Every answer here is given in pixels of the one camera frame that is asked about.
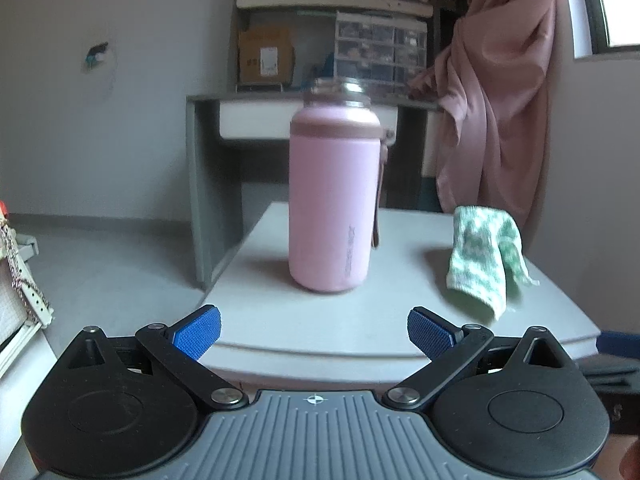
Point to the grey desk with drawer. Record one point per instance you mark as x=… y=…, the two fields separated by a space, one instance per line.
x=237 y=160

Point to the pink insulated bottle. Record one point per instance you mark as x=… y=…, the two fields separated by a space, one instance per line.
x=336 y=158

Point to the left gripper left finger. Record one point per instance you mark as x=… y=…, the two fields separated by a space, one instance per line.
x=117 y=407

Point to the clear plastic drawer organizer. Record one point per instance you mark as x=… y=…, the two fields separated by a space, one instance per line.
x=384 y=54

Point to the green white fluffy cloth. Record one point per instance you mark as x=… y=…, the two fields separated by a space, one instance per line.
x=487 y=252

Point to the cardboard box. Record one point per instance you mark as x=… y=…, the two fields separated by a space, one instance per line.
x=266 y=55

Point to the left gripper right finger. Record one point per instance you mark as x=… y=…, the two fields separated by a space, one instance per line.
x=515 y=407

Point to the wall socket with plug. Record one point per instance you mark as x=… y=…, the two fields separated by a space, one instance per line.
x=96 y=55

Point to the window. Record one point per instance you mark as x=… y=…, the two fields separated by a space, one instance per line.
x=613 y=26

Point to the pink curtain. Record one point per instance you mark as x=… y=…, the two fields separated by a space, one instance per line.
x=491 y=82

